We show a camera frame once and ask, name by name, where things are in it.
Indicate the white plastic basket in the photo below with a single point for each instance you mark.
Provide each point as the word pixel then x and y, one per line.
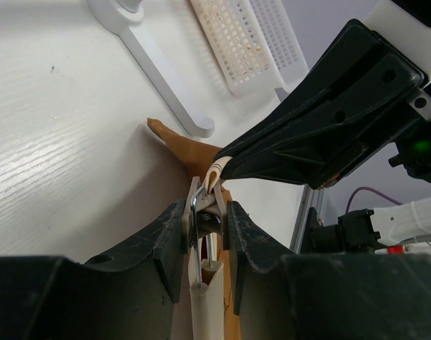
pixel 254 44

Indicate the brown cotton underwear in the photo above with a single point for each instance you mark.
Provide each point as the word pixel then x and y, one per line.
pixel 197 157

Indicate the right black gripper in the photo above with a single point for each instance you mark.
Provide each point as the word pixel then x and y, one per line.
pixel 362 95

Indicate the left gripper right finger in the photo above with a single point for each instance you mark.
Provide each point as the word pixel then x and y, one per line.
pixel 278 294

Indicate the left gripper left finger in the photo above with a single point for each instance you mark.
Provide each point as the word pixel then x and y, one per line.
pixel 126 292

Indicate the white clothes rack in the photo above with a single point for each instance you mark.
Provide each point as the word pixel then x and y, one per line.
pixel 125 19

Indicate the beige clip hanger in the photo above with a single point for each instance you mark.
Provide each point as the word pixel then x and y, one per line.
pixel 204 221

